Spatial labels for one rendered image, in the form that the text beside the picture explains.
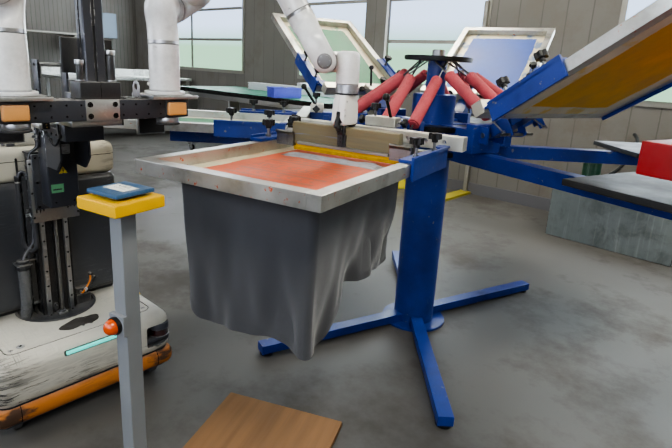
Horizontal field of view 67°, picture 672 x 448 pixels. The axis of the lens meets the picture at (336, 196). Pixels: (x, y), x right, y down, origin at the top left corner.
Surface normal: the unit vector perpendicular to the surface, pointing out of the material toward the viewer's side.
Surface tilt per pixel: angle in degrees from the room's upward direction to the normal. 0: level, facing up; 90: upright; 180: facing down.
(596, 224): 90
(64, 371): 90
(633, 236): 90
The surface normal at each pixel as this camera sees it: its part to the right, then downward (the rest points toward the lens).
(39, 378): 0.74, 0.21
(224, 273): -0.42, 0.25
